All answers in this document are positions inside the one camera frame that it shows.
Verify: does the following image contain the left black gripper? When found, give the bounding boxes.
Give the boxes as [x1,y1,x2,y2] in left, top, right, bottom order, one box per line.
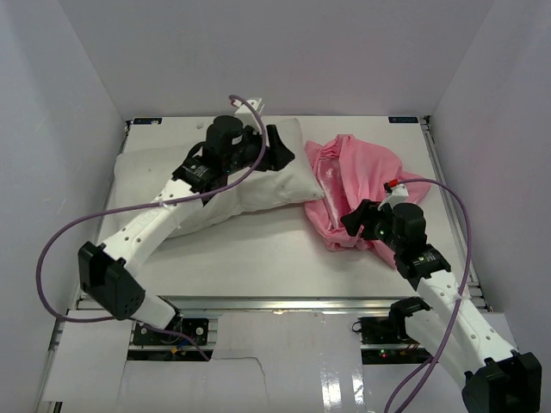
[224,125,294,175]

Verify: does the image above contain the right blue table label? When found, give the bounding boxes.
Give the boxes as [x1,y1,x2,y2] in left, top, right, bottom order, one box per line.
[388,116,418,124]

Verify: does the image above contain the pink floral pillowcase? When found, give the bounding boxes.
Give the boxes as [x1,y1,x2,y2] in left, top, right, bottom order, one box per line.
[304,134,417,268]

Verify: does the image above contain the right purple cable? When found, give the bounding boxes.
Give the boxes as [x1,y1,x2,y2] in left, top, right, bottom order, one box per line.
[382,178,474,413]

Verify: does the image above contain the purple cable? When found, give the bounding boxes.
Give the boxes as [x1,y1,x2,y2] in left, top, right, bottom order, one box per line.
[36,94,268,361]
[382,178,474,413]

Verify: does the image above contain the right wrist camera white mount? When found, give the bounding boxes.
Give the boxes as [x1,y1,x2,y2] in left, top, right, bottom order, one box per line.
[378,179,409,211]

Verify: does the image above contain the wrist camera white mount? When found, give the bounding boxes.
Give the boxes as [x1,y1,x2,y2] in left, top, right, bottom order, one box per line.
[229,95,264,117]
[378,179,409,211]

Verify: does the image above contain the aluminium table front rail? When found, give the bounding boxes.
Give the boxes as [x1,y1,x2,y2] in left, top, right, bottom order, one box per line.
[77,296,487,314]

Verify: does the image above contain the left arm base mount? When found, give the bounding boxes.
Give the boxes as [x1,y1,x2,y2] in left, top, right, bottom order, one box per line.
[127,317,213,362]

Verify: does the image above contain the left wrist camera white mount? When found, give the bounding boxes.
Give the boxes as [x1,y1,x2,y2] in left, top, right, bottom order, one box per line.
[229,95,264,117]

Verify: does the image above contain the white pillow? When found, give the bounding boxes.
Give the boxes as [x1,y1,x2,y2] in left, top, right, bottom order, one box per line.
[111,119,324,237]

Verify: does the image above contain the left blue table label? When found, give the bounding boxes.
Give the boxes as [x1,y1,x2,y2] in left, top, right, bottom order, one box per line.
[132,117,163,126]

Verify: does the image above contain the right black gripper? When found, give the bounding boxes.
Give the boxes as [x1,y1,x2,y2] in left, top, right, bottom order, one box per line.
[341,199,404,253]

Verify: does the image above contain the blue table label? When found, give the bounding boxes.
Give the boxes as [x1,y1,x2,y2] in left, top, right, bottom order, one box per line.
[388,116,418,124]
[132,117,163,126]

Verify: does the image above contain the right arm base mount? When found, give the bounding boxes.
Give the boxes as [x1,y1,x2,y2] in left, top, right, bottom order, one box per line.
[351,297,430,366]

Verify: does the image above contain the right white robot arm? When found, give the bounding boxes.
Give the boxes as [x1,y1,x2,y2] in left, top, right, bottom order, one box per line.
[341,200,542,412]

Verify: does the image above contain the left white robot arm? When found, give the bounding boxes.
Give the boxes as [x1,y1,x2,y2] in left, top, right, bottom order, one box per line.
[78,115,294,343]

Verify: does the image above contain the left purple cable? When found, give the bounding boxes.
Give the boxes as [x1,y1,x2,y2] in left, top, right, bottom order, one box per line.
[36,94,268,361]

